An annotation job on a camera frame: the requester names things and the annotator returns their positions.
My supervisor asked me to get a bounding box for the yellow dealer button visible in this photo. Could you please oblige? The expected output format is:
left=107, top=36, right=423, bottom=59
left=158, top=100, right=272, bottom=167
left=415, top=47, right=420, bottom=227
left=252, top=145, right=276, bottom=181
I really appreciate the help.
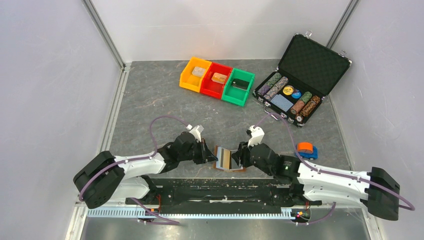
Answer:
left=282, top=85, right=295, bottom=96

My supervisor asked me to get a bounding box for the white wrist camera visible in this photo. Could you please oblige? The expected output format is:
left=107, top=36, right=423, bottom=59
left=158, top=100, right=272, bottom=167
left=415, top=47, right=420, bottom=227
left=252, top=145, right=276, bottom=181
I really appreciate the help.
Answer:
left=246, top=125, right=265, bottom=147
left=186, top=124, right=204, bottom=142

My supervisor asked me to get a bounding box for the red plastic bin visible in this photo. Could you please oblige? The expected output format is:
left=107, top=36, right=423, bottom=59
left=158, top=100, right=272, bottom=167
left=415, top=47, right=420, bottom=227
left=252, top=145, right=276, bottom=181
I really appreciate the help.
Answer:
left=200, top=62, right=233, bottom=100

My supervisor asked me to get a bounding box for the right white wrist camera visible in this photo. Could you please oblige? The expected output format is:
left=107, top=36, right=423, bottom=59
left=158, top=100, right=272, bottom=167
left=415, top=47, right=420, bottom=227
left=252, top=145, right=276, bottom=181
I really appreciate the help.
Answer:
left=246, top=125, right=265, bottom=147

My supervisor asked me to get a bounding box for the card stack in yellow bin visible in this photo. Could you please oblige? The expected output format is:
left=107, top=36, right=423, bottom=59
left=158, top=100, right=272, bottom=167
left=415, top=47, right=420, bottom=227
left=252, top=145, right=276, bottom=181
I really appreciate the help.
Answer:
left=191, top=66, right=206, bottom=78

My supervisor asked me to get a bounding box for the green plastic bin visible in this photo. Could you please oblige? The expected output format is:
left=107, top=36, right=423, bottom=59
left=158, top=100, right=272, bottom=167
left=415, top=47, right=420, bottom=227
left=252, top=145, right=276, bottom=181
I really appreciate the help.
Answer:
left=221, top=68, right=255, bottom=107

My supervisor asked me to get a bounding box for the black poker chip case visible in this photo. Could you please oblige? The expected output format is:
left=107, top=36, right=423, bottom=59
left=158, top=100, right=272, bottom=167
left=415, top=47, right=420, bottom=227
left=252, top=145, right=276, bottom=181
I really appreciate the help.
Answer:
left=252, top=33, right=352, bottom=128

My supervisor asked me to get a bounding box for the brown leather card holder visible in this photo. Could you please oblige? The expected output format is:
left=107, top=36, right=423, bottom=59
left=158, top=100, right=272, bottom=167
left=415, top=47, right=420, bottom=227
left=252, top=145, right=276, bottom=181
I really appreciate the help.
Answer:
left=213, top=145, right=246, bottom=173

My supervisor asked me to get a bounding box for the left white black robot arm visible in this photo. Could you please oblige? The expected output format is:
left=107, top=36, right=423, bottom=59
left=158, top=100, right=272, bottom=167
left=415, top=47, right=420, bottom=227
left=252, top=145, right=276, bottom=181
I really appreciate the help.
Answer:
left=73, top=131, right=217, bottom=209

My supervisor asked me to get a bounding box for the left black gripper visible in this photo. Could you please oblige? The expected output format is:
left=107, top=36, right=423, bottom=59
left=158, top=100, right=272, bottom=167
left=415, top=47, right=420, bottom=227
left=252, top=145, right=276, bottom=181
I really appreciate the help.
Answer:
left=178, top=138, right=218, bottom=165

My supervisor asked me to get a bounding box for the yellow plastic bin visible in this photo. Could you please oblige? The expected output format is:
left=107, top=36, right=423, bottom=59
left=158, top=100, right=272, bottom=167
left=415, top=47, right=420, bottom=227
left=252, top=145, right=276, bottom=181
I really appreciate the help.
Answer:
left=179, top=56, right=212, bottom=93

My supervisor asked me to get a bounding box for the orange blue tape roll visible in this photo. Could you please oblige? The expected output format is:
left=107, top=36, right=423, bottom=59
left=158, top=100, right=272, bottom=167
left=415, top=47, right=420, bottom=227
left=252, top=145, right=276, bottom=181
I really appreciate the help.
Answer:
left=296, top=142, right=318, bottom=160

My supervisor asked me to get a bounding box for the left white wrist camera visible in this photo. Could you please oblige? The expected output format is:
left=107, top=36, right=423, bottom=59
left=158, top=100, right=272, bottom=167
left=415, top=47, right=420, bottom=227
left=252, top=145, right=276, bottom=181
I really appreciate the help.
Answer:
left=186, top=124, right=204, bottom=142

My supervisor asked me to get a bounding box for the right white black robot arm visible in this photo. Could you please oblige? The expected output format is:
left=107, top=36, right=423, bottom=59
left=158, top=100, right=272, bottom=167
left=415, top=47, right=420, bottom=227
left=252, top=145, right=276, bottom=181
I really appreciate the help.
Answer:
left=231, top=142, right=400, bottom=221

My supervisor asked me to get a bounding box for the blue playing card deck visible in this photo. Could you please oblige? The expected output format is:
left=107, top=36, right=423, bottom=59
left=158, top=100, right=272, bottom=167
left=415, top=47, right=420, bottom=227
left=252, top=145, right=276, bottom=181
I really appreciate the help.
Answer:
left=270, top=94, right=294, bottom=112

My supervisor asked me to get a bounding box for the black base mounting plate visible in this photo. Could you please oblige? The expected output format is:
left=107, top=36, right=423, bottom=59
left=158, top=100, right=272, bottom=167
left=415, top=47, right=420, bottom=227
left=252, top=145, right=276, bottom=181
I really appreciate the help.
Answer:
left=139, top=175, right=322, bottom=214

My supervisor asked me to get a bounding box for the card stack in red bin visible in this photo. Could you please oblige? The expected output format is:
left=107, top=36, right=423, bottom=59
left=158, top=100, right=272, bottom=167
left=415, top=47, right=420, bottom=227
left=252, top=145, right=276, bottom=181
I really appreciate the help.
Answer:
left=211, top=72, right=228, bottom=84

